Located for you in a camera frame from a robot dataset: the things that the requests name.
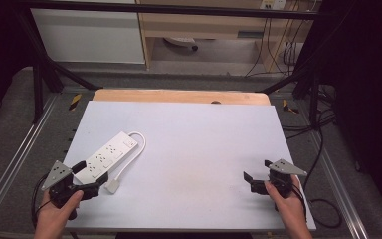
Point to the person's left hand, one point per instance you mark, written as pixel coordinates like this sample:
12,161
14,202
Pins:
54,217

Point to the light wooden desk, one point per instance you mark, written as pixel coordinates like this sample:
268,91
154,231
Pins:
209,28

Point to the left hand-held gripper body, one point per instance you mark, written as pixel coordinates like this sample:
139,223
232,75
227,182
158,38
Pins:
57,174

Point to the white cabinet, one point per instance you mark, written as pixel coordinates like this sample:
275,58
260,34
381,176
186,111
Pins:
86,33

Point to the white plug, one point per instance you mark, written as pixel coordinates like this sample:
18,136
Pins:
112,186

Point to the black metal frame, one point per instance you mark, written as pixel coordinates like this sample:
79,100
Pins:
165,8

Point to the grey chair base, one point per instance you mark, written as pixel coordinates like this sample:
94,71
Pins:
182,41

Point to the aluminium floor rail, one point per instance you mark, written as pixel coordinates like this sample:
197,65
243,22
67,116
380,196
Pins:
16,157
340,186

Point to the white wall socket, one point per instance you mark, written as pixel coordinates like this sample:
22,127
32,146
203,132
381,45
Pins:
272,4

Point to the person's right hand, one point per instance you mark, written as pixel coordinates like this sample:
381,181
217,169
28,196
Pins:
293,209

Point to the white power strip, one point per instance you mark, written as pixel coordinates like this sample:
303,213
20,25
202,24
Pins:
107,156

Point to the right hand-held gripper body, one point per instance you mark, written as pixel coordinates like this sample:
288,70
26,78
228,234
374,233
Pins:
280,181

